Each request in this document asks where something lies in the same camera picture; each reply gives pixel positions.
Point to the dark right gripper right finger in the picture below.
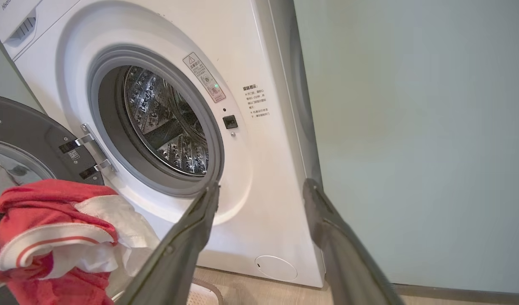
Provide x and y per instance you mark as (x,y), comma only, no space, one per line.
(348,267)

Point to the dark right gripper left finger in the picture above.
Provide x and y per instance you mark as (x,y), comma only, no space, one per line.
(179,258)

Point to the red and white garment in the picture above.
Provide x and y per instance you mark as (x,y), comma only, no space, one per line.
(35,220)

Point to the dark round washing machine door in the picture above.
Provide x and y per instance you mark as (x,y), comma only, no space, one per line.
(26,123)

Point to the cream perforated laundry basket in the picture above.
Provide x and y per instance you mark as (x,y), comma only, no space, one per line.
(206,294)

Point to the white front-load washing machine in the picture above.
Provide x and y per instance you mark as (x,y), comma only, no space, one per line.
(263,169)

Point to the pale green cabinet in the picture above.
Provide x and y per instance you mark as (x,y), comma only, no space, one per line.
(412,127)

